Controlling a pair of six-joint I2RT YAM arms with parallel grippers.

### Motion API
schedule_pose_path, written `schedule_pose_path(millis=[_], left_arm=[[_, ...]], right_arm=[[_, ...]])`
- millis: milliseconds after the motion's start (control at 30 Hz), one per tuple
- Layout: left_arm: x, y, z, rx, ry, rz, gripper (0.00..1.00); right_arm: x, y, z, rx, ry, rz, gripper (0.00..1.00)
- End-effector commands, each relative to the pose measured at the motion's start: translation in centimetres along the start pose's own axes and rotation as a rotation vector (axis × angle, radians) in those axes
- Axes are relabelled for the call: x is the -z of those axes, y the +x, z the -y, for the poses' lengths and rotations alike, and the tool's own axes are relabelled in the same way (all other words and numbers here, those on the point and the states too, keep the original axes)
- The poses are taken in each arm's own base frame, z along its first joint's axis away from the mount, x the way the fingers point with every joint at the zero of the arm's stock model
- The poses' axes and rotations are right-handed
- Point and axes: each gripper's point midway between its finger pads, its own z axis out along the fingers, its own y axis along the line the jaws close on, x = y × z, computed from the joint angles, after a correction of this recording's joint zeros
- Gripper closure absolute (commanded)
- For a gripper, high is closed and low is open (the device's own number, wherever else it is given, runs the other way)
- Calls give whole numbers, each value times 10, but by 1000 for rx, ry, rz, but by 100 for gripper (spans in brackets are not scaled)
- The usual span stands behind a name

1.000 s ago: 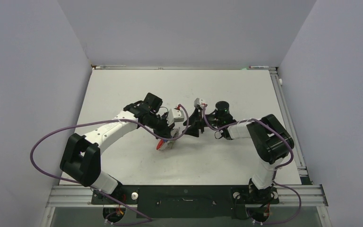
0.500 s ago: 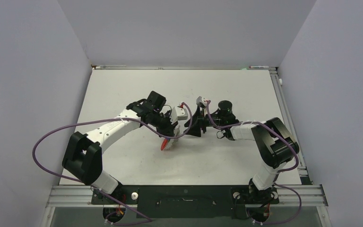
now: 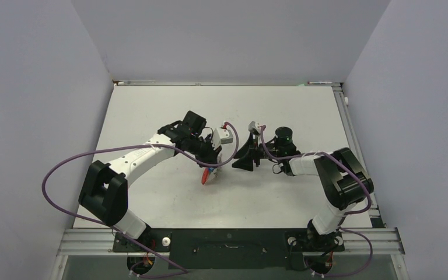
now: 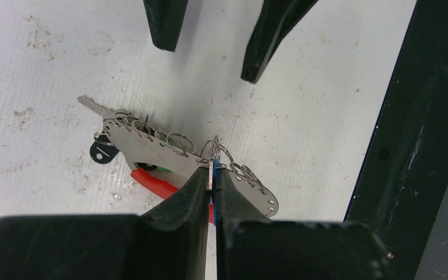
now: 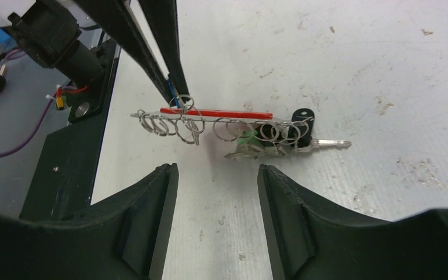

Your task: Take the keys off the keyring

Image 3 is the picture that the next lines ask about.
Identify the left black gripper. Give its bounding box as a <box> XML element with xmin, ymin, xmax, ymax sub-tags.
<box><xmin>187</xmin><ymin>134</ymin><xmax>222</xmax><ymax>168</ymax></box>

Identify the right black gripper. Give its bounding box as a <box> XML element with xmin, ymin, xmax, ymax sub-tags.
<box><xmin>232</xmin><ymin>132</ymin><xmax>282</xmax><ymax>170</ymax></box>

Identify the metal key holder red handle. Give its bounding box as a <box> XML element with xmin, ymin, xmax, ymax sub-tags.
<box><xmin>201</xmin><ymin>166</ymin><xmax>222</xmax><ymax>185</ymax></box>

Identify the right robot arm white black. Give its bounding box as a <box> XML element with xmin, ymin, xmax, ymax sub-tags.
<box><xmin>232</xmin><ymin>122</ymin><xmax>374</xmax><ymax>250</ymax></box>

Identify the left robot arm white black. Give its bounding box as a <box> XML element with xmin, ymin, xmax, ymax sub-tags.
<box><xmin>79</xmin><ymin>111</ymin><xmax>229</xmax><ymax>251</ymax></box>

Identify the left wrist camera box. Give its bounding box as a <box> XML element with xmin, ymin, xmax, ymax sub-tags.
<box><xmin>211</xmin><ymin>128</ymin><xmax>234</xmax><ymax>150</ymax></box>

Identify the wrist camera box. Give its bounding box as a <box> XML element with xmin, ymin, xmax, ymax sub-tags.
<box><xmin>248</xmin><ymin>121</ymin><xmax>263</xmax><ymax>135</ymax></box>
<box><xmin>211</xmin><ymin>128</ymin><xmax>234</xmax><ymax>150</ymax></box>

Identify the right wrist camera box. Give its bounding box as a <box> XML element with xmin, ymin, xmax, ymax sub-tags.
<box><xmin>248</xmin><ymin>121</ymin><xmax>263</xmax><ymax>135</ymax></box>

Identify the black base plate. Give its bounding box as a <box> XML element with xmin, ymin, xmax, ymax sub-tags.
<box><xmin>113</xmin><ymin>227</ymin><xmax>345</xmax><ymax>271</ymax></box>

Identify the back aluminium rail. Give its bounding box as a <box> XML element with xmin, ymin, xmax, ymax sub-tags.
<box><xmin>113</xmin><ymin>80</ymin><xmax>342</xmax><ymax>88</ymax></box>

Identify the aluminium rail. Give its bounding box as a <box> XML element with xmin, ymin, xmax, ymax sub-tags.
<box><xmin>332</xmin><ymin>83</ymin><xmax>385</xmax><ymax>228</ymax></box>
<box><xmin>113</xmin><ymin>80</ymin><xmax>342</xmax><ymax>88</ymax></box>
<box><xmin>56</xmin><ymin>227</ymin><xmax>405</xmax><ymax>257</ymax></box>

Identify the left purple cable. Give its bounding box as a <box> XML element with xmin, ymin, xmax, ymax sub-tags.
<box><xmin>41</xmin><ymin>121</ymin><xmax>240</xmax><ymax>279</ymax></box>

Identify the right aluminium rail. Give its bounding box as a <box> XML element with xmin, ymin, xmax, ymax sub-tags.
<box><xmin>332</xmin><ymin>83</ymin><xmax>385</xmax><ymax>228</ymax></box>

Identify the front aluminium rail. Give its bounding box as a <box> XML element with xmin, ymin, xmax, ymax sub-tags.
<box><xmin>56</xmin><ymin>227</ymin><xmax>405</xmax><ymax>257</ymax></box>

